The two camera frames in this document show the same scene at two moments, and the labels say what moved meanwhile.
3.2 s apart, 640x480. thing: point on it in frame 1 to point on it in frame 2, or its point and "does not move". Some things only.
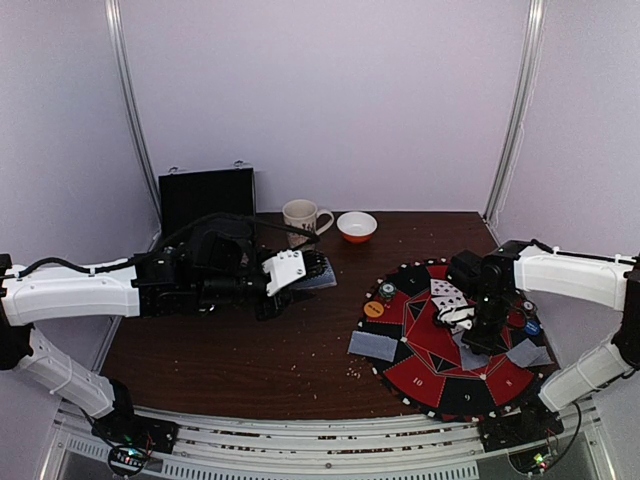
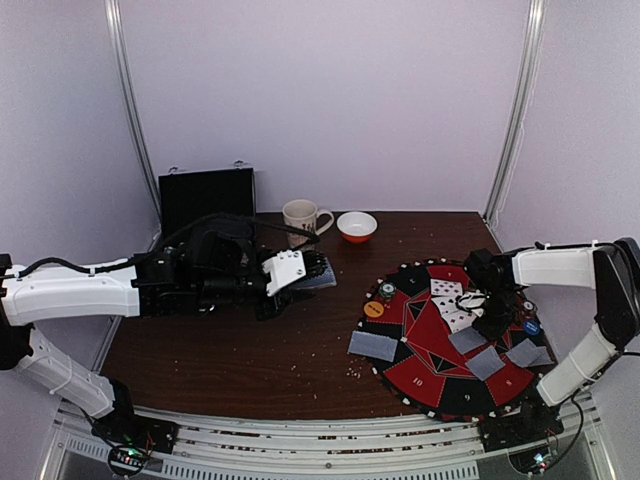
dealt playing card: (543, 357) does not move
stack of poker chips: (529, 307) does not move
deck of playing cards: (327, 280) does not move
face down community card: (470, 360) to (485, 363)
